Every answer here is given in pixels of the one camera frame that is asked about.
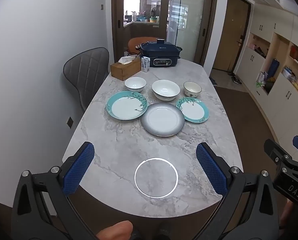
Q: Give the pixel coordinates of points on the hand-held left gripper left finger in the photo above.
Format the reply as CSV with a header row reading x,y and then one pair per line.
x,y
78,167

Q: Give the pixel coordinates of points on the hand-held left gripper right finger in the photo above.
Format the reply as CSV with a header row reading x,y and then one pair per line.
x,y
210,167

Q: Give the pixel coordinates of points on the large white bowl dark rim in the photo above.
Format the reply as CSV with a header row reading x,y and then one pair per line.
x,y
165,90

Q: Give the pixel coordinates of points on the person's left hand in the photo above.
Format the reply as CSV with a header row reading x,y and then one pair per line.
x,y
115,231

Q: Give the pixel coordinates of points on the small teal floral plate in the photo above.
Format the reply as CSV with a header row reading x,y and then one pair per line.
x,y
192,110

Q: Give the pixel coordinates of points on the grey rimmed white plate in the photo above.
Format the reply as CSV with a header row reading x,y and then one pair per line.
x,y
162,120

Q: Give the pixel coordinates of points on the large teal floral plate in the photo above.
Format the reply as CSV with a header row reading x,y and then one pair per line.
x,y
125,107

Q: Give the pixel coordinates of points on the dark sneaker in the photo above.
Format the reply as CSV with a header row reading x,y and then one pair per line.
x,y
213,81
236,79

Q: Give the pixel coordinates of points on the cream bowl dark rim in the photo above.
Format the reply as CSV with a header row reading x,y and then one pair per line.
x,y
192,89

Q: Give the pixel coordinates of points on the blue bag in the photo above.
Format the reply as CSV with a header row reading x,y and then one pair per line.
x,y
273,68

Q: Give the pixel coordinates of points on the grey quilted chair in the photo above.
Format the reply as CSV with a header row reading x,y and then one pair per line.
x,y
85,75

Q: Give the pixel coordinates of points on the small white bowl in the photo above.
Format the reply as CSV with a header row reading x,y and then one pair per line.
x,y
135,83

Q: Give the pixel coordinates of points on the wooden tissue box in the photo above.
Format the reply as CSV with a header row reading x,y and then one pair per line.
x,y
123,71

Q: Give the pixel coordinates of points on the white tissue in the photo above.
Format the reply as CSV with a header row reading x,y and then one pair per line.
x,y
125,60

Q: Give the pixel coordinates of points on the white blue drink carton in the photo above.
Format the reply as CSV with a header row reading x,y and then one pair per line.
x,y
145,65

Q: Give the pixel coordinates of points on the brown wooden entry door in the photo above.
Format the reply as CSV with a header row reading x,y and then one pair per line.
x,y
232,35

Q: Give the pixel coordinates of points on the dark blue electric cooker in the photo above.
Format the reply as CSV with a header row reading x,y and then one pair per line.
x,y
161,53

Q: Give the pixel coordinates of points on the orange chair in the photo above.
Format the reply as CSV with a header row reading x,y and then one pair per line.
x,y
136,43

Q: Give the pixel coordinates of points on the frosted glass sliding door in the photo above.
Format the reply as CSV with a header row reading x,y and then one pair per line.
x,y
189,25

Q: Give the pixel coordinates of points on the wall socket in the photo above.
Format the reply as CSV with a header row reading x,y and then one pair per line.
x,y
69,122

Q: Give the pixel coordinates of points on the white wall cabinet unit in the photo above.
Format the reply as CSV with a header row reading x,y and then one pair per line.
x,y
284,92

